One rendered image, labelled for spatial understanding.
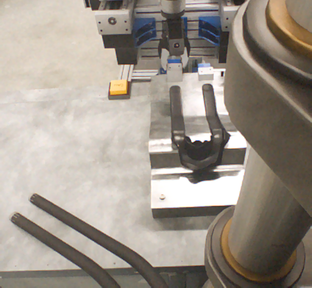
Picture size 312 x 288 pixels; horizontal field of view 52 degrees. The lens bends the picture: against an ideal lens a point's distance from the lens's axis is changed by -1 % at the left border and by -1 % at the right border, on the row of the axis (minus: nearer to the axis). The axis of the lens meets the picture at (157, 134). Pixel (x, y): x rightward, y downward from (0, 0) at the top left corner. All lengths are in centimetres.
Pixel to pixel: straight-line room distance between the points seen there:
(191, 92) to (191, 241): 48
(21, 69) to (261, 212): 283
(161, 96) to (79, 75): 168
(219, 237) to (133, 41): 115
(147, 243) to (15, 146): 57
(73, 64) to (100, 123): 173
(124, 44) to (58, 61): 155
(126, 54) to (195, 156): 70
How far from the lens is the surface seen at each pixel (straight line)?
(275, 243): 27
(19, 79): 288
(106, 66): 273
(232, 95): 16
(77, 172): 103
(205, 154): 90
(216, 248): 35
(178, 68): 109
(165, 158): 88
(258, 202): 23
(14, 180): 110
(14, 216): 99
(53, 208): 93
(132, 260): 74
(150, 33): 147
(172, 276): 101
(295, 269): 36
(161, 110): 103
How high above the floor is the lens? 162
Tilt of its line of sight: 50 degrees down
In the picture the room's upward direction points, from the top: 6 degrees counter-clockwise
